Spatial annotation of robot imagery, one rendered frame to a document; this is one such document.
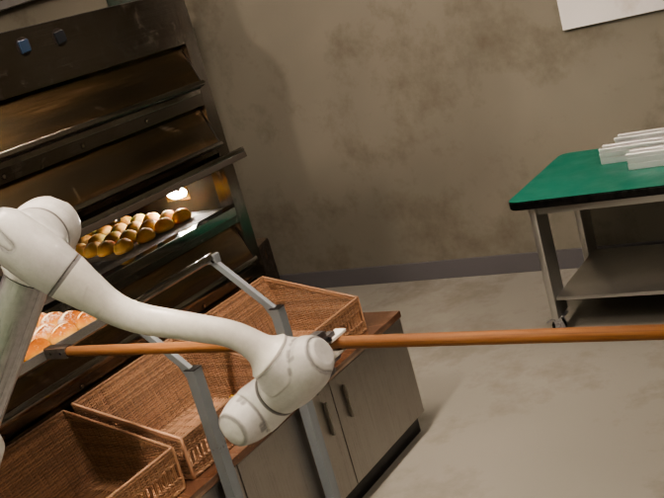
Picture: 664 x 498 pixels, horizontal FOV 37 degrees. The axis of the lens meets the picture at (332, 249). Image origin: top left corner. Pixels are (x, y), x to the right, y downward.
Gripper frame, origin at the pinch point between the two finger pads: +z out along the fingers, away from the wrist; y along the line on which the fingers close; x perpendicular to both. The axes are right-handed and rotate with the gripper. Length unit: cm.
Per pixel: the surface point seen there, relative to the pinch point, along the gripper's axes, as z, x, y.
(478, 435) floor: 166, -62, 119
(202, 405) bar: 37, -84, 36
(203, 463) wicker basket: 38, -94, 59
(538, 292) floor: 327, -93, 118
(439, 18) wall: 363, -132, -43
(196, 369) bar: 38, -83, 24
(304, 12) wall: 361, -220, -66
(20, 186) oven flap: 47, -145, -40
